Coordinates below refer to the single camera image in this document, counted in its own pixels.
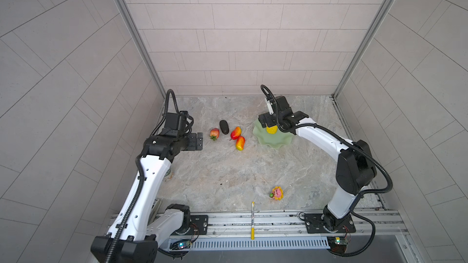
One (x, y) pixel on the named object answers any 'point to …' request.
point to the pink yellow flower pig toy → (277, 193)
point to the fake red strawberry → (214, 133)
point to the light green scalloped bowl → (275, 140)
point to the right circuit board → (337, 244)
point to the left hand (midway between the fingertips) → (194, 136)
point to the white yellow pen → (253, 229)
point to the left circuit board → (180, 244)
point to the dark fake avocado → (223, 126)
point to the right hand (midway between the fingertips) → (266, 115)
